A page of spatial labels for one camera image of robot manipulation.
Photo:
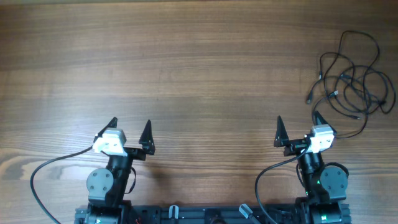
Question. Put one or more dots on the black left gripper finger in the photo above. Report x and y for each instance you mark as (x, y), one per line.
(111, 124)
(146, 139)

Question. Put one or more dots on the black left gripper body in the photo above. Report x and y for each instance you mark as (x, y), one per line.
(135, 154)

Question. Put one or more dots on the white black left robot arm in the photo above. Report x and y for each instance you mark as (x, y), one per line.
(108, 186)

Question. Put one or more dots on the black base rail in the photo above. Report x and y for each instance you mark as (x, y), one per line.
(280, 213)

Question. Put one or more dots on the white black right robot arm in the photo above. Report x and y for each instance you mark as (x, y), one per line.
(325, 183)

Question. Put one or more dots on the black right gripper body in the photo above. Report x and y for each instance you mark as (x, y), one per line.
(295, 147)

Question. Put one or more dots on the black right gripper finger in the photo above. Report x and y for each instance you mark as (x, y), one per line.
(281, 136)
(318, 119)

